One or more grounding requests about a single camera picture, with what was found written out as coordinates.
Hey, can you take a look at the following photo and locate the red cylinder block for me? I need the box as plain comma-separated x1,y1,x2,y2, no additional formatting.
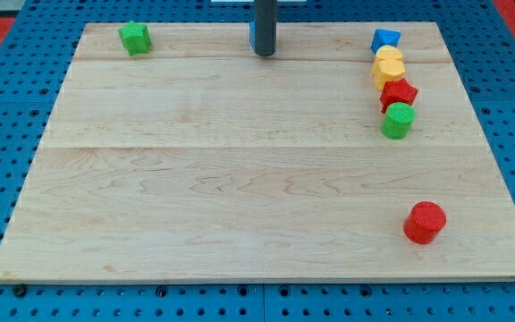
403,200,447,244

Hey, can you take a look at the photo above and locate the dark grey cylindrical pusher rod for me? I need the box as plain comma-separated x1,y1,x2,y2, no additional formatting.
254,0,277,57

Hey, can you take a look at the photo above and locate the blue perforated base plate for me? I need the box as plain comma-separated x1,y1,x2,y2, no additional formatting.
0,0,515,321

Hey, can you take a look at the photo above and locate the red star block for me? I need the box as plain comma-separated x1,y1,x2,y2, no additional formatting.
380,79,418,114

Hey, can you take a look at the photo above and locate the yellow hexagon block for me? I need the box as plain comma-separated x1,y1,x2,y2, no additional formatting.
372,58,406,90

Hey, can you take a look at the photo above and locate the green cylinder block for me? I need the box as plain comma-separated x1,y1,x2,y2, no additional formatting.
381,102,417,140

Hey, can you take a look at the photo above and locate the yellow heart block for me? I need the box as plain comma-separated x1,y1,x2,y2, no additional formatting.
375,45,404,62

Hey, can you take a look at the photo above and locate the wooden board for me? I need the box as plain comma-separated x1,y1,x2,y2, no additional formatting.
0,22,515,284

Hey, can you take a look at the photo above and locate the blue cube block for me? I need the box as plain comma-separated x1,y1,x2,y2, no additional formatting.
249,21,255,49

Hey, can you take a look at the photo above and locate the green star block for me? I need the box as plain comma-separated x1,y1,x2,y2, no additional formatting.
118,21,151,56

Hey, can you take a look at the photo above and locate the blue triangle block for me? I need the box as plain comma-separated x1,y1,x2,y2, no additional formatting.
370,29,401,54

